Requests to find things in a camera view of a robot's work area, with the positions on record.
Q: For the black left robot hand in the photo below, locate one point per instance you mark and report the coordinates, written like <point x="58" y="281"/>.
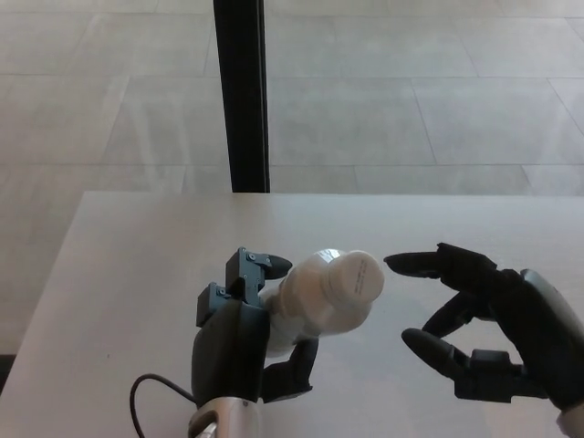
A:
<point x="228" y="347"/>

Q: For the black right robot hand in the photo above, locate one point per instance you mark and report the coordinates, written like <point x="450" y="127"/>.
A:
<point x="534" y="337"/>

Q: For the white plastic bottle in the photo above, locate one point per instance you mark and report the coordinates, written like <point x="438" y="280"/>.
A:
<point x="305" y="310"/>

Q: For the white screw bottle cap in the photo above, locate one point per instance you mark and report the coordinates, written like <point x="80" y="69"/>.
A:
<point x="356" y="276"/>

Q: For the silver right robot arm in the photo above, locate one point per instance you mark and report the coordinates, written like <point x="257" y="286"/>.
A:
<point x="572" y="422"/>

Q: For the black object beside desk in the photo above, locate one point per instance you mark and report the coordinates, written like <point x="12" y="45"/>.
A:
<point x="5" y="369"/>

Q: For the black vertical window post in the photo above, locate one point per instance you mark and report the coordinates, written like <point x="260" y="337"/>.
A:
<point x="244" y="96"/>

